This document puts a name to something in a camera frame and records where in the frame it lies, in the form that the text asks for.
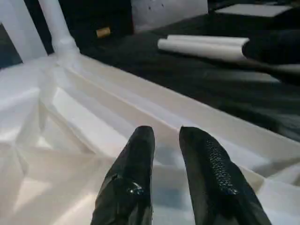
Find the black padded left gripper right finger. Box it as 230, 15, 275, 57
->
179, 126, 273, 225

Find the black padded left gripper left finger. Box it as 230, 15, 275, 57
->
91, 125, 156, 225

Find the small yellow label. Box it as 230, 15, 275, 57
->
96, 27, 112, 38

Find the black work mat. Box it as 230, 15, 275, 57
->
0, 12, 300, 143

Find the white plastic table top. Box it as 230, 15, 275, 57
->
0, 51, 300, 225

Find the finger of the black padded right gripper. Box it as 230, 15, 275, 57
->
242, 30, 300, 67

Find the white flat board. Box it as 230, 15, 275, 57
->
215, 3, 294, 18

